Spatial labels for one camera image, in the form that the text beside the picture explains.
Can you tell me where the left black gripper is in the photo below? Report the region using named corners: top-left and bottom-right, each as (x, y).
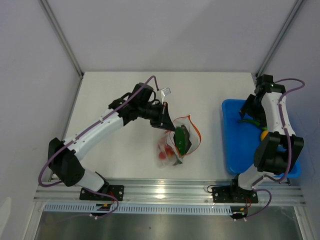
top-left (138, 101), bottom-right (176, 132)

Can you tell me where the clear orange zip top bag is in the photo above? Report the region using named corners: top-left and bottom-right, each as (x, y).
top-left (156, 114), bottom-right (202, 167)

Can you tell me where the yellow bell pepper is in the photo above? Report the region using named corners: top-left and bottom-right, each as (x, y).
top-left (260, 130), bottom-right (269, 142)

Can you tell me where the red cherry tomato bunch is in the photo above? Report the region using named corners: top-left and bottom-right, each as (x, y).
top-left (157, 136), bottom-right (175, 160)

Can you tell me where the green chili pepper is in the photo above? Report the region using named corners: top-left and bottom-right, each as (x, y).
top-left (237, 119), bottom-right (264, 128)

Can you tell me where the grey toy fish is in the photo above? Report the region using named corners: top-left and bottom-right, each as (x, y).
top-left (173, 124), bottom-right (192, 166)

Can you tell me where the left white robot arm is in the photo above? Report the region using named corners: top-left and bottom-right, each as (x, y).
top-left (48, 82), bottom-right (175, 200)

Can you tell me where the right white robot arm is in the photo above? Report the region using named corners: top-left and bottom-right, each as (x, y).
top-left (228, 74), bottom-right (304, 202)

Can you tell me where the blue plastic bin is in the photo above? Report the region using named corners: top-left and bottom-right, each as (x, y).
top-left (221, 98), bottom-right (302, 179)

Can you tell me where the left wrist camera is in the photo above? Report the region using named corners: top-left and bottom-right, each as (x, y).
top-left (159, 87), bottom-right (171, 102)

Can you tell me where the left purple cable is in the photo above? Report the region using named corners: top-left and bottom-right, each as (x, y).
top-left (37, 75), bottom-right (120, 222)

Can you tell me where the aluminium mounting rail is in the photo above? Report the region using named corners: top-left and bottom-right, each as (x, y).
top-left (33, 178), bottom-right (306, 207)

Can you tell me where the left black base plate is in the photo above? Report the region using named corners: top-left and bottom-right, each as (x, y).
top-left (79, 185), bottom-right (125, 202)

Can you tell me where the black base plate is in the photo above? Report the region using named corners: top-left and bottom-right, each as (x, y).
top-left (211, 186), bottom-right (259, 204)
top-left (79, 185), bottom-right (125, 202)

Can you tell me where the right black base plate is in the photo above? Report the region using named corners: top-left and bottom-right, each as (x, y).
top-left (211, 186), bottom-right (259, 204)

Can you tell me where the white slotted cable duct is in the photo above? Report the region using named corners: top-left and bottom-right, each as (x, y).
top-left (43, 202), bottom-right (233, 216)

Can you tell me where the right aluminium frame post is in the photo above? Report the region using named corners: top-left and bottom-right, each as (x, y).
top-left (254, 0), bottom-right (307, 79)

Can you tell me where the aluminium frame post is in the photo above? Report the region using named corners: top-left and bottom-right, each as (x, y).
top-left (254, 0), bottom-right (307, 79)
top-left (38, 0), bottom-right (84, 78)

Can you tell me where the left aluminium frame post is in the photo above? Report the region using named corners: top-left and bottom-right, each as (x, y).
top-left (38, 0), bottom-right (84, 78)

